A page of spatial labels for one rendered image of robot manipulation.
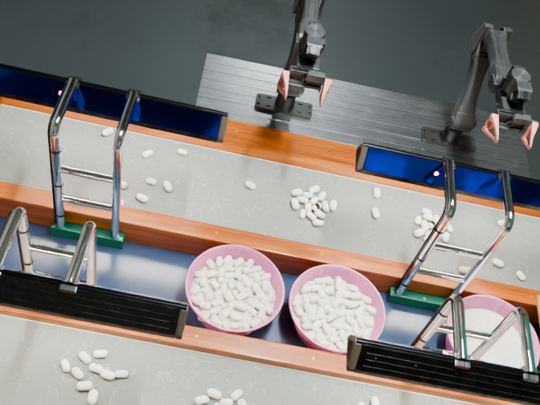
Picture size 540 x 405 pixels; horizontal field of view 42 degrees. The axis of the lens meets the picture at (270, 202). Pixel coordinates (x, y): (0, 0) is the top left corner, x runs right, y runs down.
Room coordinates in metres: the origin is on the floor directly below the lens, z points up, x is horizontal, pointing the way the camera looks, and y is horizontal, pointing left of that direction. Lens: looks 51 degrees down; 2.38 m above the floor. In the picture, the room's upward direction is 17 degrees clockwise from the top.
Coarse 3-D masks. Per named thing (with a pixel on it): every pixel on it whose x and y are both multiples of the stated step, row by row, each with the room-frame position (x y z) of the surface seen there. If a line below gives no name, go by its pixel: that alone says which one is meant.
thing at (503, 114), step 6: (498, 108) 1.61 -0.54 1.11; (498, 114) 1.60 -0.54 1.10; (504, 114) 1.60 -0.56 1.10; (510, 114) 1.60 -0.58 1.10; (522, 114) 1.61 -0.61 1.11; (504, 120) 1.61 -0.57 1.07; (510, 120) 1.60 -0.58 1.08; (510, 126) 1.61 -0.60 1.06; (516, 126) 1.61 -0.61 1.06; (522, 126) 1.62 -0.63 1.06
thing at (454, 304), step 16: (448, 304) 0.93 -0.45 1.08; (432, 320) 0.93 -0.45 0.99; (464, 320) 0.87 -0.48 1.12; (512, 320) 0.94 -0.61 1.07; (528, 320) 0.92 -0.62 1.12; (464, 336) 0.83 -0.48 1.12; (480, 336) 0.94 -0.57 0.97; (496, 336) 0.94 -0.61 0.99; (528, 336) 0.88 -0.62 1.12; (448, 352) 0.95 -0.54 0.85; (464, 352) 0.79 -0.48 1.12; (480, 352) 0.95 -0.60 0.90; (528, 352) 0.84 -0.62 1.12; (464, 368) 0.76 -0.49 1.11; (528, 368) 0.80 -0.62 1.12
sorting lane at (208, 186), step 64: (0, 128) 1.29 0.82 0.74; (64, 128) 1.37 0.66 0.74; (64, 192) 1.14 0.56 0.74; (128, 192) 1.21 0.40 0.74; (192, 192) 1.28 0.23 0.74; (256, 192) 1.35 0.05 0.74; (320, 192) 1.43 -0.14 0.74; (384, 192) 1.51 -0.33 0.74; (384, 256) 1.26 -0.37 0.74; (448, 256) 1.34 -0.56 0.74; (512, 256) 1.41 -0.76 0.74
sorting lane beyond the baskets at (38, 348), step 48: (0, 336) 0.68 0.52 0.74; (48, 336) 0.72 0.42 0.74; (96, 336) 0.76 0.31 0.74; (0, 384) 0.57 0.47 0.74; (48, 384) 0.61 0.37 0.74; (96, 384) 0.64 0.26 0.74; (144, 384) 0.68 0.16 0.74; (192, 384) 0.71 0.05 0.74; (240, 384) 0.75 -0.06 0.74; (288, 384) 0.79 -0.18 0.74; (336, 384) 0.83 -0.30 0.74
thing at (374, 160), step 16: (368, 144) 1.31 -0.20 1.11; (368, 160) 1.28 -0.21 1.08; (384, 160) 1.29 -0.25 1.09; (400, 160) 1.30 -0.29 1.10; (416, 160) 1.31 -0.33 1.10; (432, 160) 1.32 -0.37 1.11; (384, 176) 1.27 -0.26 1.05; (400, 176) 1.28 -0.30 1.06; (416, 176) 1.29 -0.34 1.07; (432, 176) 1.30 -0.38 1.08; (464, 176) 1.32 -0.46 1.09; (480, 176) 1.33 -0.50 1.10; (496, 176) 1.34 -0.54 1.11; (512, 176) 1.35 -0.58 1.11; (464, 192) 1.30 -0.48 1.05; (480, 192) 1.31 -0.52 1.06; (496, 192) 1.32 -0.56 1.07; (512, 192) 1.33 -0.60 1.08; (528, 192) 1.34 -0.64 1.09; (528, 208) 1.32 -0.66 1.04
